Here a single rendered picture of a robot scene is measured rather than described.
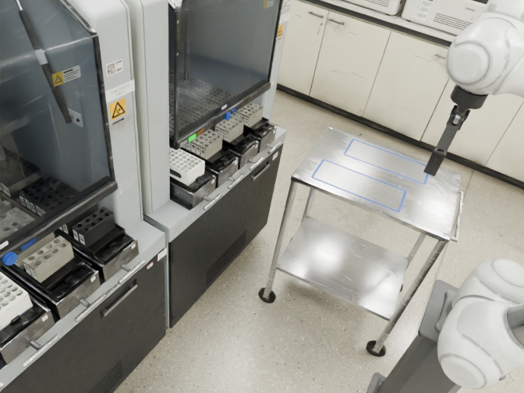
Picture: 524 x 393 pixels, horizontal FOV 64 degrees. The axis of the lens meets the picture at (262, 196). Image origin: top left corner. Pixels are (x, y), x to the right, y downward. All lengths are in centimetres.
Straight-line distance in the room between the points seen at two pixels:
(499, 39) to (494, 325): 65
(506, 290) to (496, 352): 21
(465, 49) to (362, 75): 277
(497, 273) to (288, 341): 109
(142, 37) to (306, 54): 270
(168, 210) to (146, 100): 45
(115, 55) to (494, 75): 81
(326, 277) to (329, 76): 213
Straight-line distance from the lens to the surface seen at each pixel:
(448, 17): 335
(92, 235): 129
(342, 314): 225
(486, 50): 85
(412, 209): 163
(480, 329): 117
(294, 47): 378
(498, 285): 131
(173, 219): 148
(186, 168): 149
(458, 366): 119
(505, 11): 102
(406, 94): 353
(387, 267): 215
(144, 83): 120
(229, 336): 206
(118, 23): 109
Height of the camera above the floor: 178
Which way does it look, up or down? 41 degrees down
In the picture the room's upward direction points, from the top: 10 degrees clockwise
